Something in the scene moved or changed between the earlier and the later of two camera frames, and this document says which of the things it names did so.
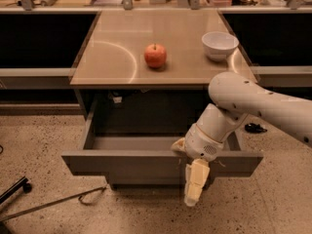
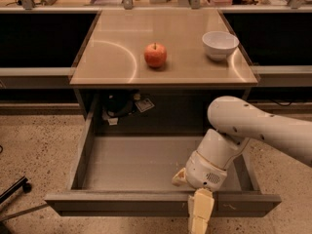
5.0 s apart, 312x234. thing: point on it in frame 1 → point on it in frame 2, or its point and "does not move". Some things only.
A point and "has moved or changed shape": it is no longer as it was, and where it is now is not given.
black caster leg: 22,183 does not move
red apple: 155,55 does not move
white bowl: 219,45 does not move
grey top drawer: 147,160 has moved or changed shape
